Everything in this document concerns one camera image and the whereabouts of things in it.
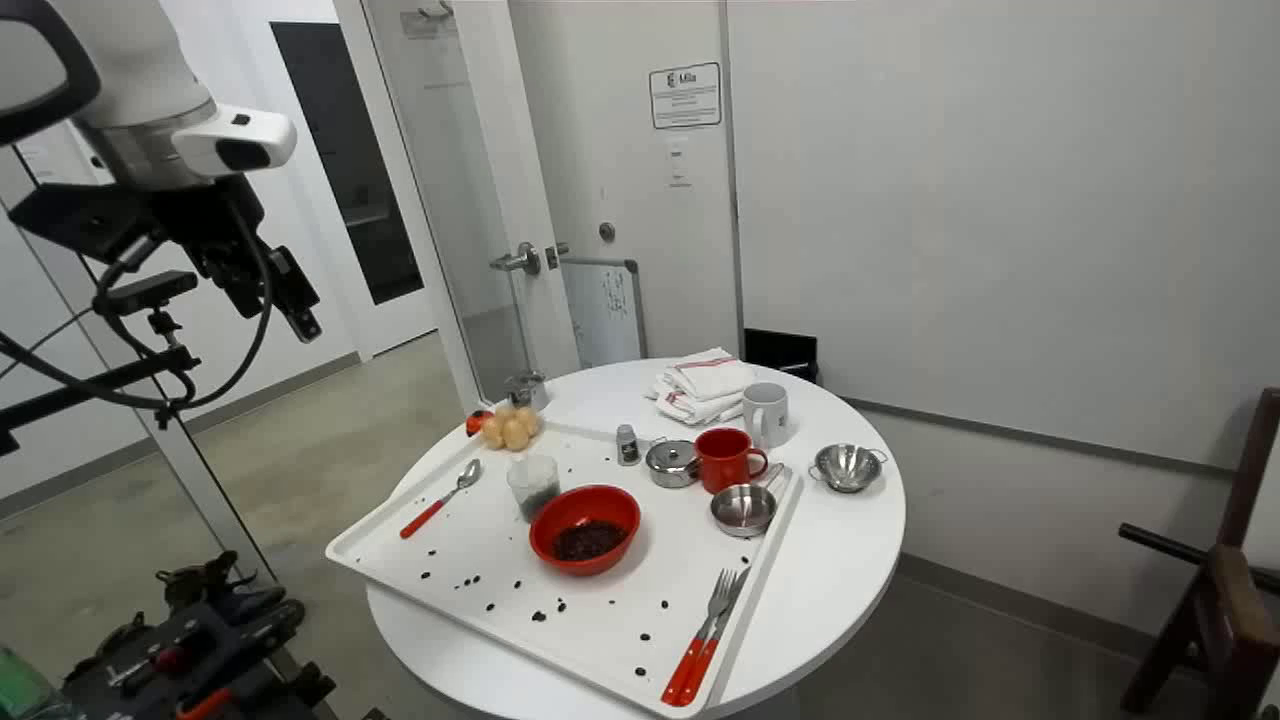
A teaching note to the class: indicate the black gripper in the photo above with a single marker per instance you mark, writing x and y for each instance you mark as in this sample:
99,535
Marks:
224,232

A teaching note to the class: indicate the clear plastic measuring cup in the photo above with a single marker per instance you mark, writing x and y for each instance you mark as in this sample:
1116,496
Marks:
533,473

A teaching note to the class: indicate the dark coffee beans heap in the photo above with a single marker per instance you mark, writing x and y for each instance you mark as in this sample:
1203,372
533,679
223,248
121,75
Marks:
536,507
586,538

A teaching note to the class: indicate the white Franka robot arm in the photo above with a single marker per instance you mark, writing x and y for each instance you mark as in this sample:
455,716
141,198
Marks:
132,64

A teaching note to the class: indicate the red bowl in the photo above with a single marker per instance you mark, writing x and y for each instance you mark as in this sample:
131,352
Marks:
555,538

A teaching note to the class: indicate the small steel bowl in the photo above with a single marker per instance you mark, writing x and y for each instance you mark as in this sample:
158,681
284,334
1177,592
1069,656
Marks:
850,468
741,509

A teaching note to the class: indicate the white framed glass door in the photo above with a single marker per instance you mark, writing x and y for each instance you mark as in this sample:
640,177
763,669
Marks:
465,202

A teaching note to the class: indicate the small grey shaker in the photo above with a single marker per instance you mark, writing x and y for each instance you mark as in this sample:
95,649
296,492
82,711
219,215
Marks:
627,446

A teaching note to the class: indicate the small steel lidded dish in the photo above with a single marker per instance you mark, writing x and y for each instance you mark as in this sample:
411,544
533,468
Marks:
670,464

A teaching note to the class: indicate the white towel red stripes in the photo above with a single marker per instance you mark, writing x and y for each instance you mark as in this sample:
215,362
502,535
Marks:
702,381

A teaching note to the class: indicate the white rectangular tray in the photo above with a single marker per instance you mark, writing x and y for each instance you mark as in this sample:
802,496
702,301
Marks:
602,623

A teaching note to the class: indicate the red mug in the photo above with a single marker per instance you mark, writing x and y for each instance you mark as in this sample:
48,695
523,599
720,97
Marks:
720,463

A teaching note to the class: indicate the green box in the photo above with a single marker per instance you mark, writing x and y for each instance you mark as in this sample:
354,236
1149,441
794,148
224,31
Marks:
18,681

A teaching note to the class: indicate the white mug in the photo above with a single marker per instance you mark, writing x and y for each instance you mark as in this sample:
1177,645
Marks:
765,410

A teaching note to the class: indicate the black box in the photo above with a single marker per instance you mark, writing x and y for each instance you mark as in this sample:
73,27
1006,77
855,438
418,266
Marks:
782,352

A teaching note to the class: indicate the dark wooden chair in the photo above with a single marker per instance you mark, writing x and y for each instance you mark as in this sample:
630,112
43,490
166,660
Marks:
1235,613

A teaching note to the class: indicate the black tripod camera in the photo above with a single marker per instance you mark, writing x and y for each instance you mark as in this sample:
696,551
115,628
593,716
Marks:
145,289

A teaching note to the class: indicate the grey metal frame post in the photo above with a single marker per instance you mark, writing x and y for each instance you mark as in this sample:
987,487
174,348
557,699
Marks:
186,454

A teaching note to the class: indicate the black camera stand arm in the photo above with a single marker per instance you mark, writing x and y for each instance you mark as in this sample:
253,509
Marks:
95,381

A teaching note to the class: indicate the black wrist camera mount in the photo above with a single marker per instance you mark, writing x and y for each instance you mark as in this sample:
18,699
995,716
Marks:
82,223

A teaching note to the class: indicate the white light switch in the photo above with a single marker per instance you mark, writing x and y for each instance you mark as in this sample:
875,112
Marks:
682,166

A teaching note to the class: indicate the white wall sign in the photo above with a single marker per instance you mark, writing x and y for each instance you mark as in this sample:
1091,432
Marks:
687,95

